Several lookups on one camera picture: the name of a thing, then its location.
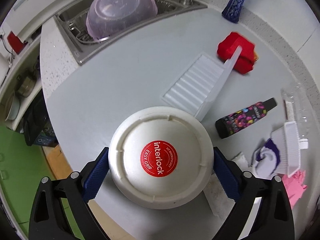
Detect black colourful patterned bottle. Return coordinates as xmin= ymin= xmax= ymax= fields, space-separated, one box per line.
xmin=215 ymin=98 xmax=277 ymax=139

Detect white round plastic container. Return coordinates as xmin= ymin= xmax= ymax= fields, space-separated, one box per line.
xmin=108 ymin=107 xmax=214 ymax=210

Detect clear ribbed plastic box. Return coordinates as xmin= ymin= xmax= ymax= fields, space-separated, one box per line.
xmin=161 ymin=46 xmax=242 ymax=121

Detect red cloth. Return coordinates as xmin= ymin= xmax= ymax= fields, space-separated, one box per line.
xmin=216 ymin=31 xmax=259 ymax=75

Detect black blue trash bin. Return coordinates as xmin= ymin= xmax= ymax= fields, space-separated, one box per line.
xmin=23 ymin=95 xmax=58 ymax=148

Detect pink paper scraps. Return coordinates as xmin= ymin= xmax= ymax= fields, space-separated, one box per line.
xmin=282 ymin=170 xmax=308 ymax=208

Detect cardboard floor mat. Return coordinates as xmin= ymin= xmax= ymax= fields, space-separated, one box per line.
xmin=42 ymin=145 xmax=73 ymax=179

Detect purple white crumpled wrapper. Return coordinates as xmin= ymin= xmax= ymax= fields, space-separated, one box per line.
xmin=251 ymin=138 xmax=280 ymax=179

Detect white paper scrap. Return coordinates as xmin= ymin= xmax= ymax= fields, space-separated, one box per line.
xmin=232 ymin=152 xmax=249 ymax=170

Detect white plastic basket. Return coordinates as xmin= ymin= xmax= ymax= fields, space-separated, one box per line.
xmin=271 ymin=121 xmax=301 ymax=178

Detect clear plastic bottle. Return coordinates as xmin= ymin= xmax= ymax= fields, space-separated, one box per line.
xmin=281 ymin=82 xmax=312 ymax=150

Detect pale blue basin on shelf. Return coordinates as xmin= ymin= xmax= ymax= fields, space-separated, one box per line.
xmin=5 ymin=92 xmax=20 ymax=121

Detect steel pot on shelf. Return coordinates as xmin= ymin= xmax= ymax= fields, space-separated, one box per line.
xmin=15 ymin=70 xmax=37 ymax=98

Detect red kettle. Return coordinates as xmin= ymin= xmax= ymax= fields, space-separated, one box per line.
xmin=7 ymin=31 xmax=27 ymax=55

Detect stainless steel sink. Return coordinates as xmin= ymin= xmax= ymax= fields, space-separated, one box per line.
xmin=55 ymin=0 xmax=207 ymax=65

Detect blue patterned vase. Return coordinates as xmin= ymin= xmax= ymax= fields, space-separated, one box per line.
xmin=222 ymin=0 xmax=245 ymax=23

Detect purple plastic basin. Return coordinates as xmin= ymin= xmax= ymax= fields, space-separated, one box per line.
xmin=86 ymin=0 xmax=158 ymax=40

